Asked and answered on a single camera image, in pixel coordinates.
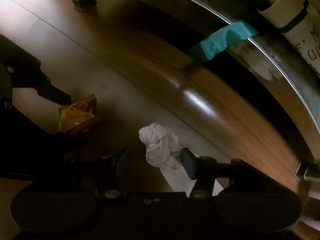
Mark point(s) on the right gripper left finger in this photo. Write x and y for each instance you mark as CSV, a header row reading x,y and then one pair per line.
x,y
113,181

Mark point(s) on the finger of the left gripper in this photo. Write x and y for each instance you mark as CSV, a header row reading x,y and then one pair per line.
x,y
53,94

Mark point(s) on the orange snack wrapper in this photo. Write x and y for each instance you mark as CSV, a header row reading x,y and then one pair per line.
x,y
79,116

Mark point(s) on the rolled white paper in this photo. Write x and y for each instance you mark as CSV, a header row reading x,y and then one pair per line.
x,y
298,21

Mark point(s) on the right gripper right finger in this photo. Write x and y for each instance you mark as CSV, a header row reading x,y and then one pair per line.
x,y
202,170

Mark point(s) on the white knotted tissue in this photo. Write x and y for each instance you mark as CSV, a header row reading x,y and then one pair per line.
x,y
163,151

